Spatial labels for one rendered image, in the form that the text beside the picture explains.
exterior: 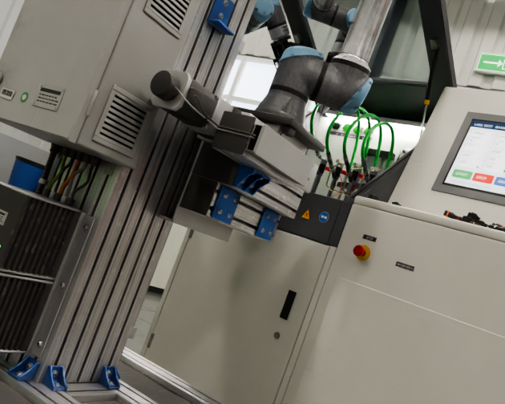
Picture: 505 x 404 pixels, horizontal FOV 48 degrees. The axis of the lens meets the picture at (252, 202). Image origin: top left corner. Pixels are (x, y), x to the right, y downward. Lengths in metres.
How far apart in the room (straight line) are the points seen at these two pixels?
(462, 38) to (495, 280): 5.39
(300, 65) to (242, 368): 1.06
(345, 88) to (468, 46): 5.31
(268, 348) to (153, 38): 1.14
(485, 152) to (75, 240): 1.42
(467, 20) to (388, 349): 5.59
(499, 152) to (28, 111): 1.53
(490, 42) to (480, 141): 4.70
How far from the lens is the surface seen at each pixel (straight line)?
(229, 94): 7.82
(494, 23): 6.96
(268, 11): 2.04
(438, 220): 1.81
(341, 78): 1.63
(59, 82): 1.29
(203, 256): 2.27
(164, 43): 1.35
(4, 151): 9.07
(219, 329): 2.16
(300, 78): 1.61
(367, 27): 1.68
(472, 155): 2.17
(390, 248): 1.85
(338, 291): 1.90
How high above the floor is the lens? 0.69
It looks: 4 degrees up
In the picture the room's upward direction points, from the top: 20 degrees clockwise
